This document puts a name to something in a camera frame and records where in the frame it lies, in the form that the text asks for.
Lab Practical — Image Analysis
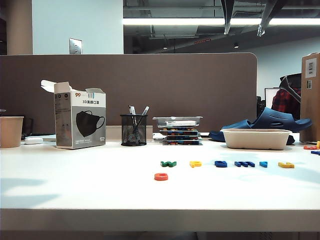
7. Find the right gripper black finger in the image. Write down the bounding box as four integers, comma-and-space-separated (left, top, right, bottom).
257, 0, 279, 38
220, 0, 236, 35

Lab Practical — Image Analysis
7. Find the flat pack of letter magnets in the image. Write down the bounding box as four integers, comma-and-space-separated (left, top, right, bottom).
161, 139, 203, 146
162, 134, 202, 140
159, 127, 200, 133

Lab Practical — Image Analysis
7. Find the dark blue letter m magnet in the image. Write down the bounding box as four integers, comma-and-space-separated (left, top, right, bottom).
234, 161, 256, 168

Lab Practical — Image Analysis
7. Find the brown paper cup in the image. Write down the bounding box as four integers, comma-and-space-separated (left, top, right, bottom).
0, 116, 25, 149

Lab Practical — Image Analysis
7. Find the white ceiling light strip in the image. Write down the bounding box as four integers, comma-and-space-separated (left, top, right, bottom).
122, 18, 320, 26

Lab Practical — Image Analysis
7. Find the brown desk partition panel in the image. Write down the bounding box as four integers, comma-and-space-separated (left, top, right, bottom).
0, 52, 258, 136

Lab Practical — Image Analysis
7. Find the computer monitor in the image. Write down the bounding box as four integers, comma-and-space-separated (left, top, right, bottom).
264, 87, 280, 108

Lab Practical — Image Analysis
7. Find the person in red plaid shirt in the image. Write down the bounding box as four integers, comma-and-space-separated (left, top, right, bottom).
271, 73, 302, 120

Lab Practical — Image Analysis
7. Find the navy blue foam slipper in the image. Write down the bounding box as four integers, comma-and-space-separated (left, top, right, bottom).
250, 107, 313, 134
208, 119, 253, 143

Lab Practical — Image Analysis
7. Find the brown cardboard box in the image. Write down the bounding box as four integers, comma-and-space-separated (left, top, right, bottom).
300, 52, 320, 144

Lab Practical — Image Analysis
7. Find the clear plastic case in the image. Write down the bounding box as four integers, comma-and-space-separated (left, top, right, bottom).
152, 115, 203, 129

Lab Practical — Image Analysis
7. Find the black and silver pen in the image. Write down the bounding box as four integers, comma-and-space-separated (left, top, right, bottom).
135, 106, 150, 131
128, 104, 138, 126

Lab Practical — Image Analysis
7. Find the beige pulp food tray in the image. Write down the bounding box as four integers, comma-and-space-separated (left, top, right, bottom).
220, 128, 293, 151

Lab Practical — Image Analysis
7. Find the black mesh pen holder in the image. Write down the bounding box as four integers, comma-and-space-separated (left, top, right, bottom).
119, 114, 148, 147

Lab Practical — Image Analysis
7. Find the grey face mask box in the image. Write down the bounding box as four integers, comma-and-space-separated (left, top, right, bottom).
40, 79, 107, 150

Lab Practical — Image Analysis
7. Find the white earbuds case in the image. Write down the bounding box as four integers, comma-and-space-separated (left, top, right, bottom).
24, 136, 44, 145

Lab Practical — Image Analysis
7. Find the metal wall switch plate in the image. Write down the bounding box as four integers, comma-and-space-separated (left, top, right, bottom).
68, 37, 83, 55

